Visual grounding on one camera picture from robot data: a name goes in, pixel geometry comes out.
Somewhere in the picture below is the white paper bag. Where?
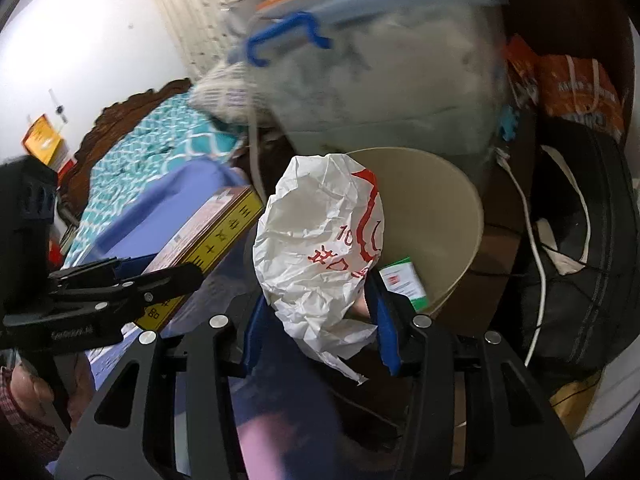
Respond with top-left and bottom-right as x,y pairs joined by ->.
252,152 -> 386,386

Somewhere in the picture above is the black bag with white strap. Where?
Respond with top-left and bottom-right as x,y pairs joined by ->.
515,120 -> 635,377

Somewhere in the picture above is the yellow paper bag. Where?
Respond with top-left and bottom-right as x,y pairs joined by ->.
549,370 -> 604,429

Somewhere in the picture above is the yellow cardboard box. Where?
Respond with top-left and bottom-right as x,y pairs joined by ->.
132,186 -> 266,333

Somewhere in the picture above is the white charger cable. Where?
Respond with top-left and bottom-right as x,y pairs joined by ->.
248,110 -> 269,202

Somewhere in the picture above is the orange snack packet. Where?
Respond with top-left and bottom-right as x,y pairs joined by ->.
504,35 -> 542,107

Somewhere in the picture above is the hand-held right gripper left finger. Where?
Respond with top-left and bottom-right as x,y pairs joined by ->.
47,295 -> 273,480

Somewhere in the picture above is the teal patterned bed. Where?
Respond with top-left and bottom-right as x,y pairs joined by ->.
62,95 -> 248,266

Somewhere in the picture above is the knitted grey white pillow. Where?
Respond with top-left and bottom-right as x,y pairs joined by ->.
190,60 -> 281,128

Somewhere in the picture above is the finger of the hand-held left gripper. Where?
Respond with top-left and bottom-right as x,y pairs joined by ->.
47,254 -> 158,293
90,260 -> 207,333

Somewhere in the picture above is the orange wall box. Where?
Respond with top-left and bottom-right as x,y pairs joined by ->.
22,114 -> 67,167

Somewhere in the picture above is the pale patterned curtain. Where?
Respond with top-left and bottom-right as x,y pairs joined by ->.
142,0 -> 283,78

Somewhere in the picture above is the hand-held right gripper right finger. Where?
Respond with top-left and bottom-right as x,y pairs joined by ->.
362,272 -> 586,480

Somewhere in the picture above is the beige round waste bin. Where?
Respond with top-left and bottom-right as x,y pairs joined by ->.
345,147 -> 486,321

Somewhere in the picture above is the carved wooden headboard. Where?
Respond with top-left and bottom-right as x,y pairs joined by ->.
57,77 -> 193,226

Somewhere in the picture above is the person's left hand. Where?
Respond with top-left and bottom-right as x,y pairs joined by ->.
10,355 -> 96,436

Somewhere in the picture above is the clear storage box orange lid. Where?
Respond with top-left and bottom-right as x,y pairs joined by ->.
225,0 -> 521,171

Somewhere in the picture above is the purple printed table mat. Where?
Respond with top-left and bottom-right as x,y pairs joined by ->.
85,157 -> 361,480

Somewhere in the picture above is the green and white small box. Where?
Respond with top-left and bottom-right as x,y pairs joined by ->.
377,257 -> 431,313

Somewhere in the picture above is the person's left forearm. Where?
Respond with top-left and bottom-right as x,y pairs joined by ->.
0,367 -> 63,463

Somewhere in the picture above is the white power cable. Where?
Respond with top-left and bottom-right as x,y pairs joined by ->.
492,145 -> 547,367

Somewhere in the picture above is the orange printed bag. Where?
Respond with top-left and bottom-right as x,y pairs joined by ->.
537,54 -> 627,142

